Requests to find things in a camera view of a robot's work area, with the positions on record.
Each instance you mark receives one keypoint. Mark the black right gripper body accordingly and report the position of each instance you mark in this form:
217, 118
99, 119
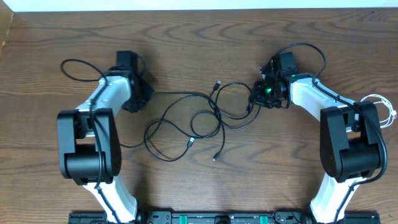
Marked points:
266, 95

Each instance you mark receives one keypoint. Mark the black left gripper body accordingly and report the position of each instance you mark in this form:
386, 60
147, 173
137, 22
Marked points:
146, 93

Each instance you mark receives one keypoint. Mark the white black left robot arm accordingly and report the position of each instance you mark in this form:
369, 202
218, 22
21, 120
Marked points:
88, 143

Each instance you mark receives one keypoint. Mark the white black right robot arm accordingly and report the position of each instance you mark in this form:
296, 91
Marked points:
352, 149

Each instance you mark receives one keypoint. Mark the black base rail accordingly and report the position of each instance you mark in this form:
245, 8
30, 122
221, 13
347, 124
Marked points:
165, 217

